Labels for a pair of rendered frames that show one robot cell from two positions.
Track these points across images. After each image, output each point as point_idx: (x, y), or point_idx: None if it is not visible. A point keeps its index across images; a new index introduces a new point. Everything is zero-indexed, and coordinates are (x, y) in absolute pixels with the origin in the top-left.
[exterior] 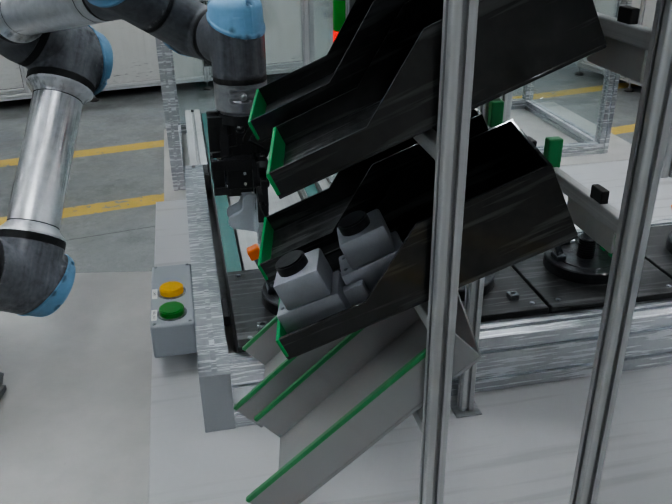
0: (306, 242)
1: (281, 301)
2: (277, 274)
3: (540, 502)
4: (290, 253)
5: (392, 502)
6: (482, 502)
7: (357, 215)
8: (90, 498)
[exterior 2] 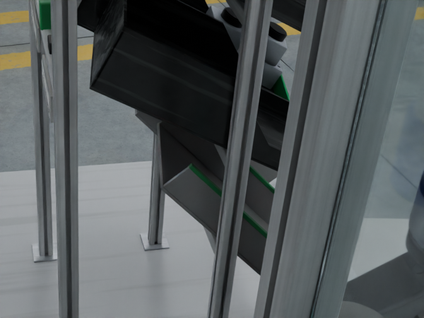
0: (279, 134)
1: (279, 64)
2: (284, 40)
3: (34, 313)
4: (277, 30)
5: (170, 317)
6: (88, 314)
7: (231, 11)
8: None
